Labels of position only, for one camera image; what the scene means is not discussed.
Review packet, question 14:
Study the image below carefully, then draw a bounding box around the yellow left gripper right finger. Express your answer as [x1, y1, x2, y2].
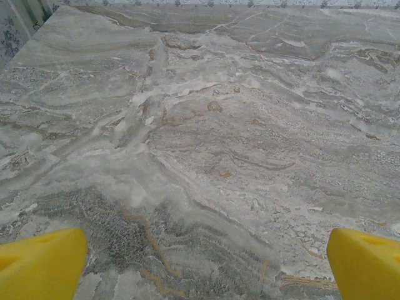
[326, 227, 400, 300]

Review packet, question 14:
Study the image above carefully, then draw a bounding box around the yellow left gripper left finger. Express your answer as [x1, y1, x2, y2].
[0, 227, 89, 300]

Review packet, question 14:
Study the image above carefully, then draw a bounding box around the aluminium frame post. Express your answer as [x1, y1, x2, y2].
[14, 0, 54, 38]

